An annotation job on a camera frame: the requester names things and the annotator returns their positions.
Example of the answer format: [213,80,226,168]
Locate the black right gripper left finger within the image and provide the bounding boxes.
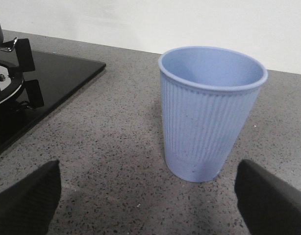
[0,160,62,235]

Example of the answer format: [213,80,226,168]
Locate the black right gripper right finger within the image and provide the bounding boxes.
[234,160,301,235]

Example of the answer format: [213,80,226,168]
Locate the light blue ribbed cup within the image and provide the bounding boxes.
[158,46,268,183]

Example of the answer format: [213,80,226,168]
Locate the black pan support grate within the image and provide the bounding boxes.
[0,37,44,114]

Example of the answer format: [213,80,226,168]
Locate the black glass gas cooktop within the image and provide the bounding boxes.
[0,51,106,153]

